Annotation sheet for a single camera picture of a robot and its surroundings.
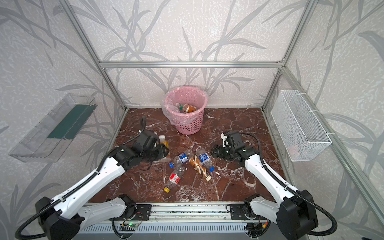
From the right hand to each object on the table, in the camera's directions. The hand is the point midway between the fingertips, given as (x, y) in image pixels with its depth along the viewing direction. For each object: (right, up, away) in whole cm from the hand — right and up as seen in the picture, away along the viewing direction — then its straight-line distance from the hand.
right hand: (215, 148), depth 82 cm
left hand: (-24, +1, -6) cm, 25 cm away
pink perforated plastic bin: (-12, +11, +15) cm, 22 cm away
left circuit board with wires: (-41, -34, -10) cm, 54 cm away
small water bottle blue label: (-5, -8, +7) cm, 12 cm away
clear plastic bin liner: (-23, +33, +19) cm, 44 cm away
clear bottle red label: (-22, -16, -2) cm, 27 cm away
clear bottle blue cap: (-19, -7, +5) cm, 21 cm away
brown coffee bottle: (-11, -9, +4) cm, 15 cm away
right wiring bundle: (+19, -38, -11) cm, 44 cm away
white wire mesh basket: (+35, +9, -20) cm, 41 cm away
